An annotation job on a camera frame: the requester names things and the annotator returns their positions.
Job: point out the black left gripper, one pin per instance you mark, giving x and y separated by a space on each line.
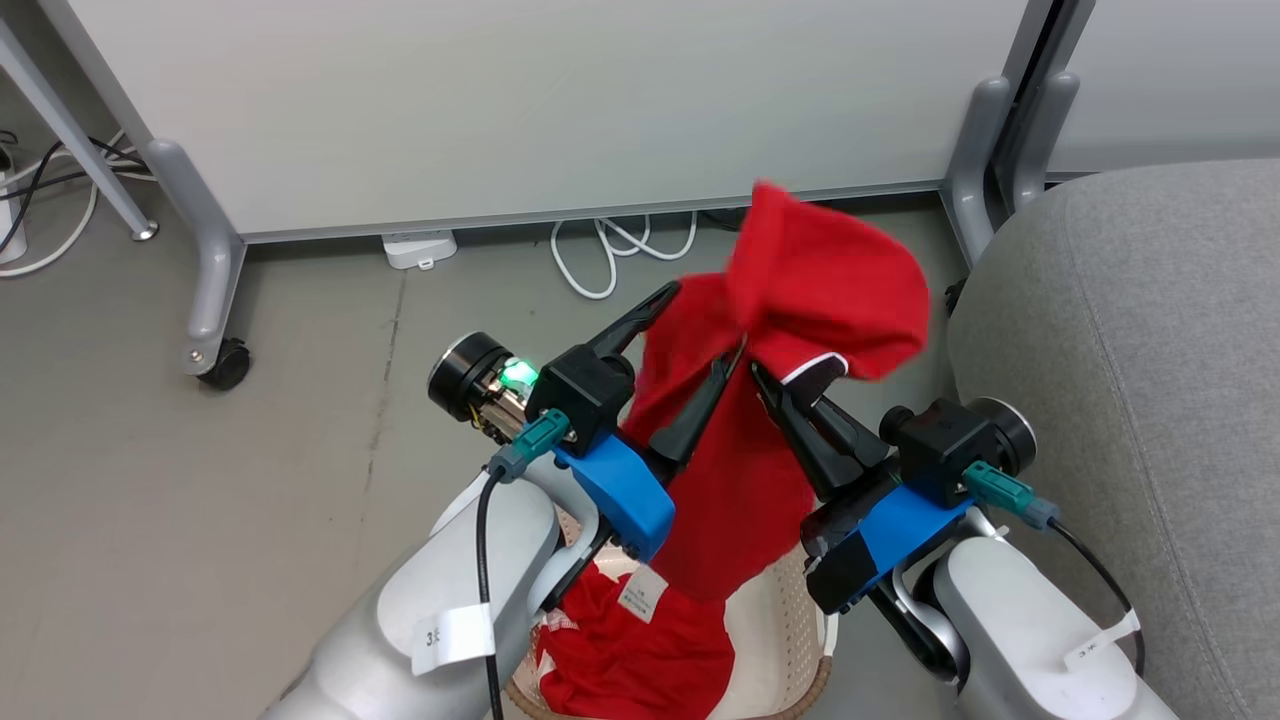
468 378

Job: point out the grey metal table leg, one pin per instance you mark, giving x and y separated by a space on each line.
80 135

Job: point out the wide white partition panel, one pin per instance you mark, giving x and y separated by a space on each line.
550 100

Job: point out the black caster wheel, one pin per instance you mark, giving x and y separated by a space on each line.
228 368

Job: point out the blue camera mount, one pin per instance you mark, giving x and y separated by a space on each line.
625 490
905 530

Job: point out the red fleece garment white trim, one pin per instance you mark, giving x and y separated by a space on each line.
820 270

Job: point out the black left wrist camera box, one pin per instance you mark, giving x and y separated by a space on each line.
590 390

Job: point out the cream perforated laundry basket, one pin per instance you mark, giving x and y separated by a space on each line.
780 640

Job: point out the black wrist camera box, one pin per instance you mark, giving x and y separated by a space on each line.
590 390
940 440

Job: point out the dark partition caster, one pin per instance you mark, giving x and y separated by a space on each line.
955 298

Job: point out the red thin garment with tags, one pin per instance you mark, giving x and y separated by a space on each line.
640 670

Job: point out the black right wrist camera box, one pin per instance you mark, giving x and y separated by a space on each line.
940 440

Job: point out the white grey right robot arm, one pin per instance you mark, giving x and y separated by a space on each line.
1000 620

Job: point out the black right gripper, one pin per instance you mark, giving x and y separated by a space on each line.
835 570

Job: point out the blue right camera mount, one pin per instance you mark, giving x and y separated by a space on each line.
905 530

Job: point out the grey fabric sofa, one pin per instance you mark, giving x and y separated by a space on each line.
1150 350

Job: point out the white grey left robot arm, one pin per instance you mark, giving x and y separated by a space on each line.
350 680

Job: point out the white power adapter box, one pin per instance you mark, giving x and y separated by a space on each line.
10 230

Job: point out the blue left camera mount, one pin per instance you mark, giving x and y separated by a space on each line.
625 490

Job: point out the white power strip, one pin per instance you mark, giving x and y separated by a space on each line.
420 248

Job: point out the grey partition foot with caster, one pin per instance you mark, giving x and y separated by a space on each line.
215 280

